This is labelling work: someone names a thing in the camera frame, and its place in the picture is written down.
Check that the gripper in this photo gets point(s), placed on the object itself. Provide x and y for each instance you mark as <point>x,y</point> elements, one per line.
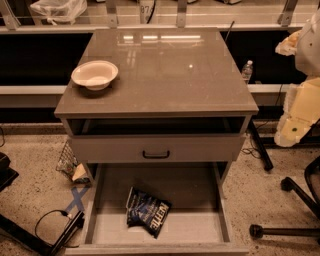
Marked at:
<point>309,50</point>

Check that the wire mesh waste basket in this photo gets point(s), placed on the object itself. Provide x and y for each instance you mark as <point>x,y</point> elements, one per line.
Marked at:
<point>69,166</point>

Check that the open lower drawer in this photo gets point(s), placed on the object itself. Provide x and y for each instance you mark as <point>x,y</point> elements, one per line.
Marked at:
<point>196,224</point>

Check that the clear plastic water bottle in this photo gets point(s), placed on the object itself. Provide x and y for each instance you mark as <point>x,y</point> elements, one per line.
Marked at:
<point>247,71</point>

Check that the blue Kettle chip bag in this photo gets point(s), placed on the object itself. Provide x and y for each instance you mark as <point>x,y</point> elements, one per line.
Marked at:
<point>147,211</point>

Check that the closed drawer with black handle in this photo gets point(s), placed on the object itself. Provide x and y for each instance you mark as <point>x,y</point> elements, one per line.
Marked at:
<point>156,148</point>

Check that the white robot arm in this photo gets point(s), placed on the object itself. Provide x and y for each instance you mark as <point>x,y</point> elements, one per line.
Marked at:
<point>302,102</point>

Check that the grey drawer cabinet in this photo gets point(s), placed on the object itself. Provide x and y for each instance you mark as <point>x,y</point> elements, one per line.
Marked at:
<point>170,82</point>

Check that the white paper bowl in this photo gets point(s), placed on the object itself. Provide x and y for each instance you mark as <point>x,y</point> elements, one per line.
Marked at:
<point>95,75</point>

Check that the black table leg right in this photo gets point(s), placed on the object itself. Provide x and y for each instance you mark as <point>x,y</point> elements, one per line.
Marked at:
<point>268,165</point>

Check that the clear plastic bag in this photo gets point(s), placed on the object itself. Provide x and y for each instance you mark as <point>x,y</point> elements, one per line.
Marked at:
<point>59,11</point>

